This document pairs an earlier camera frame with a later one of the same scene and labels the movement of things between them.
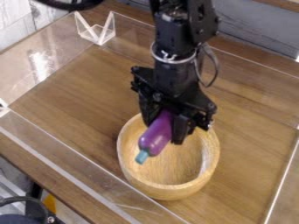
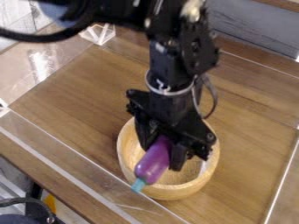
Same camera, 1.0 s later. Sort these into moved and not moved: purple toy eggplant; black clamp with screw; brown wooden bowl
Moved: purple toy eggplant
Not moved: black clamp with screw; brown wooden bowl
